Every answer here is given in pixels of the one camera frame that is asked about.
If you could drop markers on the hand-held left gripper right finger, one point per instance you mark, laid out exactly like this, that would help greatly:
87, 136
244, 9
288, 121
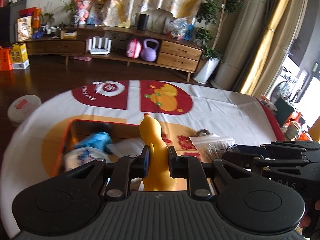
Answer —
172, 160

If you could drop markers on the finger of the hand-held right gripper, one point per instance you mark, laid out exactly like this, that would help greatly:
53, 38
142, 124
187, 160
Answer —
295, 145
240, 158

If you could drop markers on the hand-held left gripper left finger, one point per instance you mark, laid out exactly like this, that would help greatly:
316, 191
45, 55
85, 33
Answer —
147, 160

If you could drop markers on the yellow rubber duck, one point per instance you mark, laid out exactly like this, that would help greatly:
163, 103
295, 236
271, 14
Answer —
151, 135

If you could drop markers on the clear zip bag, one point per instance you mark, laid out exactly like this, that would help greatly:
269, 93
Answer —
212, 145

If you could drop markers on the red tin box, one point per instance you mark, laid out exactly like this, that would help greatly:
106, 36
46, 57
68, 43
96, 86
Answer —
120, 130

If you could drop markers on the white and blue packet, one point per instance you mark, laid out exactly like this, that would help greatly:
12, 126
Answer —
85, 156

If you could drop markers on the green mug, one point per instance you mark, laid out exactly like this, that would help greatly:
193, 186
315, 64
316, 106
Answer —
293, 130

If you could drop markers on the orange plastic object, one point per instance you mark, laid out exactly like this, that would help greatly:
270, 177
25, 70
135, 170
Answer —
297, 116

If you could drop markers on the dark green box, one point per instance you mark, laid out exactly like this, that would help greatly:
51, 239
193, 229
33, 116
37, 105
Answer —
282, 108

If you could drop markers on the dark hair scrunchie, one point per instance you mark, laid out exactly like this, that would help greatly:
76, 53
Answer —
203, 132

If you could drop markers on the printed white red tablecloth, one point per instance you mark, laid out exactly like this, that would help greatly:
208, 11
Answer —
215, 110

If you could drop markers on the purple kettlebell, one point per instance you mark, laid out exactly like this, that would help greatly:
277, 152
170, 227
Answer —
149, 53

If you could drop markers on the wooden TV cabinet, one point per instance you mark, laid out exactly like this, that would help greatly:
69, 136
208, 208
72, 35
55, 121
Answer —
180, 52

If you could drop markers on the yellow curtain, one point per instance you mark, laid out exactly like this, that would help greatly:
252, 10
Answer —
267, 37

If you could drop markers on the pink toy case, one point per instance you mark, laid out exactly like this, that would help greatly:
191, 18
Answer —
133, 49

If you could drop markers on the flat pink object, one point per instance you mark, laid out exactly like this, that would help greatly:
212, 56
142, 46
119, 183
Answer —
83, 58

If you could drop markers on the white tower air conditioner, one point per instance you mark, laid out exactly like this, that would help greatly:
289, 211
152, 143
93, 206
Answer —
240, 37

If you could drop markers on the white router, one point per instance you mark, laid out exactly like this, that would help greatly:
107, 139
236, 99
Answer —
99, 46

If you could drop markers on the blue package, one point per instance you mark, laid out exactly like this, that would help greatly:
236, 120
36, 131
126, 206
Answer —
190, 32

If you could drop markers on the clear plastic bag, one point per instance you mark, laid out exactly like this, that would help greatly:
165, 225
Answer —
180, 26

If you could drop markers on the black speaker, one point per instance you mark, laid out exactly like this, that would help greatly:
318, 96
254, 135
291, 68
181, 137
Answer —
142, 22

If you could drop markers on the grey shell-shaped ornament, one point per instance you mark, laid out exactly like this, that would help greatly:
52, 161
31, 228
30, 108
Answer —
157, 20

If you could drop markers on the small yellow box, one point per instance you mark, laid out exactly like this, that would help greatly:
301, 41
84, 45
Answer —
68, 34

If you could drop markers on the potted green tree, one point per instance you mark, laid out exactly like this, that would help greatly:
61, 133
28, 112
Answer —
206, 12

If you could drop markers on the framed picture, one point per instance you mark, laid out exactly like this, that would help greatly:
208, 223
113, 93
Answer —
93, 15

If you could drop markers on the plant in dark vase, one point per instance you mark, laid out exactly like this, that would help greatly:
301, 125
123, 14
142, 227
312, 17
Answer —
74, 20

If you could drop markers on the patterned yellow white cloth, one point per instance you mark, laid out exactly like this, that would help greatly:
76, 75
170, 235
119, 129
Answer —
150, 0

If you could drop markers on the pink plush doll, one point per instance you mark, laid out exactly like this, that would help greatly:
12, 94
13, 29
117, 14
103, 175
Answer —
82, 11

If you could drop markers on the yellow and white box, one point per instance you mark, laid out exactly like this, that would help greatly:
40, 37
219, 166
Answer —
18, 55

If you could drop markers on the small potted plant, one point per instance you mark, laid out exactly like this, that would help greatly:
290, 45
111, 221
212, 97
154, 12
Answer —
47, 20

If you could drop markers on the printed snack bag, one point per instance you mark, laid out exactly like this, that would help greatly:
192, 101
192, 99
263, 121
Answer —
24, 28

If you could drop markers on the orange gift bag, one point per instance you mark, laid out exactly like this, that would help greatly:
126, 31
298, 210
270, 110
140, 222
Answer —
36, 17

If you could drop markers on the dark tall cabinet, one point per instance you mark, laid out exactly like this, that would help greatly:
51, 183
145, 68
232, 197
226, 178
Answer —
12, 22

